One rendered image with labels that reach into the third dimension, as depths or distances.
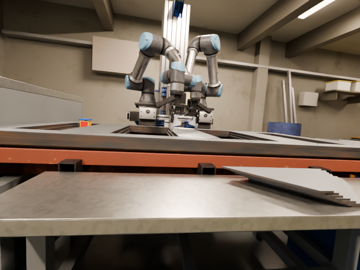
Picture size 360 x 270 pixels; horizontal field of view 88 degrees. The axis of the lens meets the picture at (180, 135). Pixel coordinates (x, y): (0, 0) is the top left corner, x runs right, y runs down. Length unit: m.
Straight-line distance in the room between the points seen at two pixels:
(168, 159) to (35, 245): 0.40
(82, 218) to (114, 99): 4.44
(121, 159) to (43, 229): 0.33
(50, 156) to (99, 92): 4.15
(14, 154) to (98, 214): 0.46
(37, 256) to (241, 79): 5.32
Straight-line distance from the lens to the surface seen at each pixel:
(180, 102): 1.01
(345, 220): 0.56
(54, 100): 1.41
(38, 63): 5.30
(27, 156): 0.77
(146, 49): 1.41
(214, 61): 1.65
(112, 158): 0.67
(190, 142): 0.66
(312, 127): 6.95
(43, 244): 0.58
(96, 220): 0.38
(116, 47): 4.70
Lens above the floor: 0.93
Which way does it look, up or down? 5 degrees down
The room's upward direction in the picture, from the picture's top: 4 degrees clockwise
